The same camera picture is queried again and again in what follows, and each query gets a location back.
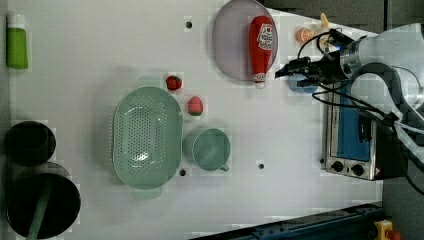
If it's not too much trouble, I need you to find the blue metal frame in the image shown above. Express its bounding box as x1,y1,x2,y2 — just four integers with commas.
190,204,386,240

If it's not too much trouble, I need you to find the orange slice toy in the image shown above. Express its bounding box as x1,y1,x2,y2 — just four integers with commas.
296,28,314,43

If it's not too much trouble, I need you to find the green spoon handle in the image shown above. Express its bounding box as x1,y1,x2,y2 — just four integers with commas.
26,178,52,240

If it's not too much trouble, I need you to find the yellow red emergency button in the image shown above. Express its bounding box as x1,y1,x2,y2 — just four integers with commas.
374,220,402,240

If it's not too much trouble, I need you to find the green mug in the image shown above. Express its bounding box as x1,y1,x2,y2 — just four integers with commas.
183,127,231,172

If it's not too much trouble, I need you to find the silver black toaster oven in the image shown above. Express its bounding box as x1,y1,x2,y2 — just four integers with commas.
323,92,408,181

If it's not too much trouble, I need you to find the large black pot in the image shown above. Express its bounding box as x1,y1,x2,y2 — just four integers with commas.
7,162,81,239

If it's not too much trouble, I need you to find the dark red strawberry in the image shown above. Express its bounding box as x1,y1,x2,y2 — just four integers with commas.
165,75,182,91

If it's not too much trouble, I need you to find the red ketchup bottle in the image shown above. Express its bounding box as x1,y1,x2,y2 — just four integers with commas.
249,15,274,89

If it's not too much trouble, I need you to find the peeled banana toy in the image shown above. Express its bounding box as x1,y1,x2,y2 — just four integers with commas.
317,13,330,47

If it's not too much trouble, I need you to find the small black cup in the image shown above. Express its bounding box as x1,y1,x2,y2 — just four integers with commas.
4,121,56,167

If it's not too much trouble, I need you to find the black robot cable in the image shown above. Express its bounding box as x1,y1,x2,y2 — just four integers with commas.
297,31,424,196

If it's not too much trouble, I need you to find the pink red strawberry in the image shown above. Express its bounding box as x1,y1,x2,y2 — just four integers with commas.
187,96,203,116

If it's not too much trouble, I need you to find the green perforated colander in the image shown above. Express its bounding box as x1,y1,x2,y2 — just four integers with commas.
112,77,183,200

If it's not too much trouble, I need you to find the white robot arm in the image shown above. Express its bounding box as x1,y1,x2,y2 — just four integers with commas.
275,23,424,168

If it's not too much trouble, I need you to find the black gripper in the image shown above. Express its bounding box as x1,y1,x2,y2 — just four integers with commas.
274,56,347,86

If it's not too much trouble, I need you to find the green bottle white cap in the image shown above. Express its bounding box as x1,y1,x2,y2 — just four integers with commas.
6,13,28,69

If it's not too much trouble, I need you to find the blue round bowl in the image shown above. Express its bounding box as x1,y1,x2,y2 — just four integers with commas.
288,74,317,94

